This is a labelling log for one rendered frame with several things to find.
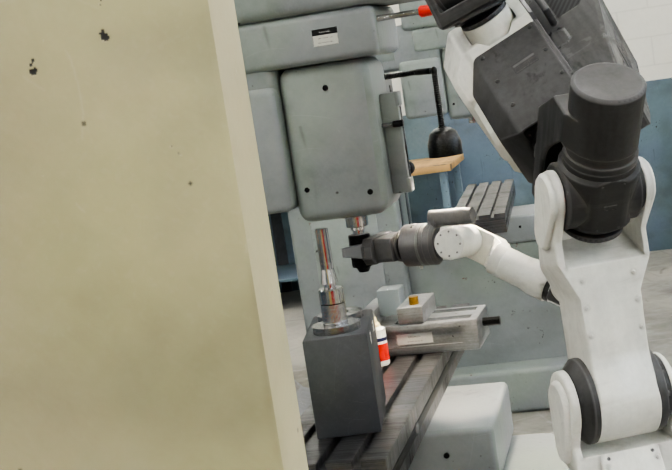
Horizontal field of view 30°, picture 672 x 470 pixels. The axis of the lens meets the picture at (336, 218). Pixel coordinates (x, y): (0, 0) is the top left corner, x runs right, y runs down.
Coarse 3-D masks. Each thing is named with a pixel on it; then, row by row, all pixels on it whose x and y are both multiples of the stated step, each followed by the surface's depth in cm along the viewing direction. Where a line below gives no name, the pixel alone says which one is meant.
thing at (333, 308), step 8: (320, 296) 231; (328, 296) 230; (336, 296) 230; (320, 304) 232; (328, 304) 230; (336, 304) 230; (344, 304) 232; (328, 312) 231; (336, 312) 230; (344, 312) 231; (328, 320) 231; (336, 320) 231; (344, 320) 231
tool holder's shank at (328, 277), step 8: (320, 232) 230; (320, 240) 230; (328, 240) 231; (320, 248) 230; (328, 248) 230; (320, 256) 231; (328, 256) 230; (320, 264) 231; (328, 264) 231; (328, 272) 231; (328, 280) 231; (336, 280) 231; (328, 288) 231
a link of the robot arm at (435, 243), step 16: (464, 208) 254; (432, 224) 256; (448, 224) 256; (432, 240) 255; (448, 240) 250; (464, 240) 249; (480, 240) 256; (432, 256) 255; (448, 256) 250; (464, 256) 253
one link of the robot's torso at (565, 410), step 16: (656, 352) 209; (560, 384) 205; (560, 400) 204; (576, 400) 202; (560, 416) 206; (576, 416) 202; (560, 432) 207; (576, 432) 203; (656, 432) 211; (560, 448) 208; (576, 448) 205; (592, 448) 208; (608, 448) 207; (624, 448) 206; (640, 448) 206; (656, 448) 206; (576, 464) 205; (592, 464) 205; (608, 464) 205; (624, 464) 205; (640, 464) 205; (656, 464) 205
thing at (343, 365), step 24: (360, 312) 241; (312, 336) 231; (336, 336) 227; (360, 336) 227; (312, 360) 228; (336, 360) 228; (360, 360) 227; (312, 384) 229; (336, 384) 228; (360, 384) 228; (336, 408) 229; (360, 408) 228; (384, 408) 243; (336, 432) 229; (360, 432) 229
